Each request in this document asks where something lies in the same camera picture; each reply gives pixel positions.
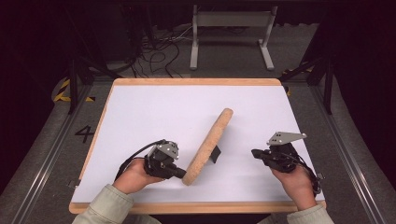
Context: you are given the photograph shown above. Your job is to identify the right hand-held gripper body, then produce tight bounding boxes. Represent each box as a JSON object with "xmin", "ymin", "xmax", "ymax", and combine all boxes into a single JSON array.
[{"xmin": 261, "ymin": 131, "xmax": 308, "ymax": 174}]

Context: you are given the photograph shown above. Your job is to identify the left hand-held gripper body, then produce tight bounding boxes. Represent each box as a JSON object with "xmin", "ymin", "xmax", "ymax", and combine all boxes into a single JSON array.
[{"xmin": 143, "ymin": 139, "xmax": 182, "ymax": 180}]

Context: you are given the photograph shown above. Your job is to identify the person's right hand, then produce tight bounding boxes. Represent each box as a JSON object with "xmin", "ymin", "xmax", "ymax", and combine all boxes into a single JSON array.
[{"xmin": 270, "ymin": 163, "xmax": 318, "ymax": 212}]

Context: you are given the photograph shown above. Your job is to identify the person's left hand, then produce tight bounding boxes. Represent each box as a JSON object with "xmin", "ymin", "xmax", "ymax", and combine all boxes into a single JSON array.
[{"xmin": 112, "ymin": 157, "xmax": 166, "ymax": 196}]

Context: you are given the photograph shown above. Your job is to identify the white table sheet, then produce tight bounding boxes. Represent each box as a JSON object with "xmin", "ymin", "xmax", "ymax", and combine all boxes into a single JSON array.
[{"xmin": 71, "ymin": 84, "xmax": 326, "ymax": 204}]

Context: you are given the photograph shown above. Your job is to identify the black tripod stand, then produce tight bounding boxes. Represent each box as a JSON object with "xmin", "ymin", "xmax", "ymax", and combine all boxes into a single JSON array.
[
  {"xmin": 277, "ymin": 6, "xmax": 336, "ymax": 116},
  {"xmin": 63, "ymin": 6, "xmax": 123, "ymax": 116}
]

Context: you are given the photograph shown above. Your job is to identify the white metal stand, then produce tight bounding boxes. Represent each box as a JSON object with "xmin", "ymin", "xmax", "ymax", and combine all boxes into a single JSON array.
[{"xmin": 189, "ymin": 4, "xmax": 279, "ymax": 72}]

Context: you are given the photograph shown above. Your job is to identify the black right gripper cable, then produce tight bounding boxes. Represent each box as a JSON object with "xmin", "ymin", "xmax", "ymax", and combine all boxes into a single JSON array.
[{"xmin": 291, "ymin": 152, "xmax": 323, "ymax": 198}]

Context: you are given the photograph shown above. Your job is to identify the metal floor rail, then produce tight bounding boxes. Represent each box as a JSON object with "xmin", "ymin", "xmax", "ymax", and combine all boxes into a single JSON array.
[
  {"xmin": 310, "ymin": 85, "xmax": 388, "ymax": 224},
  {"xmin": 11, "ymin": 83, "xmax": 93, "ymax": 224}
]

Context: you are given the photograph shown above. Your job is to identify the black floor cables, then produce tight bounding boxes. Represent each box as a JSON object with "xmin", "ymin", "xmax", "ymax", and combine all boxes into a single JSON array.
[{"xmin": 130, "ymin": 25, "xmax": 194, "ymax": 79}]

